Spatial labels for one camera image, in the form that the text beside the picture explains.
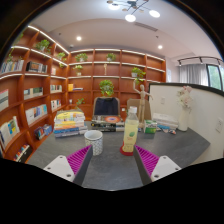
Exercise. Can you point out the flat round red coaster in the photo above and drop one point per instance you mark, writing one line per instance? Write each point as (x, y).
(126, 153)

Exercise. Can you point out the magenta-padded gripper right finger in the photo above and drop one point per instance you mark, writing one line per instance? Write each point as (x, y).
(161, 166)

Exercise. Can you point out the orange wooden shelf unit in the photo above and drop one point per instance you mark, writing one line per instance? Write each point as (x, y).
(40, 93)

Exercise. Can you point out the black track light rail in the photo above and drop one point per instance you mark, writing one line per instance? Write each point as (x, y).
(199, 59)

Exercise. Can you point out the black branched ceiling lamp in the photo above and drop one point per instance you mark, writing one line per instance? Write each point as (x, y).
(131, 8)

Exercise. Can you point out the grey curtain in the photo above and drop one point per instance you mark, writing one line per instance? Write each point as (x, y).
(192, 76)

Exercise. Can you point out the colourful stack of books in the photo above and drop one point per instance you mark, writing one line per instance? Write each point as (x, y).
(70, 124)

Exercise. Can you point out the dark office chair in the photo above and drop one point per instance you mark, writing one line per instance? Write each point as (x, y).
(106, 106)

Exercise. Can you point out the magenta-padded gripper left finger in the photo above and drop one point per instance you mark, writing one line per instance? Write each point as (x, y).
(61, 166)

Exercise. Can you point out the round recessed ceiling light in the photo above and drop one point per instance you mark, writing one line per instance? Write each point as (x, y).
(160, 47)
(79, 38)

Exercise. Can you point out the window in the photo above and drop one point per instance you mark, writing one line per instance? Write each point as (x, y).
(215, 77)

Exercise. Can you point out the dark stack of books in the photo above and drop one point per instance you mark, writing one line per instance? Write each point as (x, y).
(107, 123)

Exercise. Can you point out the clear bottle with yellow drink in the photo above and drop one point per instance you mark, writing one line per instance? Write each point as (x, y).
(130, 131)

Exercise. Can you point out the green and white box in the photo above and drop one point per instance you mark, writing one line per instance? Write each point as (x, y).
(150, 127)

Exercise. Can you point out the white vase with flowers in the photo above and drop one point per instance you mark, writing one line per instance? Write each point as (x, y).
(183, 120)

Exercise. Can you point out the ceiling air vent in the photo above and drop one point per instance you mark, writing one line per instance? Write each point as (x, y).
(145, 26)

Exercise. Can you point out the wooden artist mannequin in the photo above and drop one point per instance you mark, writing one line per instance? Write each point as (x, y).
(142, 100)

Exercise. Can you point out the white cup with triangle pattern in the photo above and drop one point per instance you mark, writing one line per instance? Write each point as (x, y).
(94, 143)

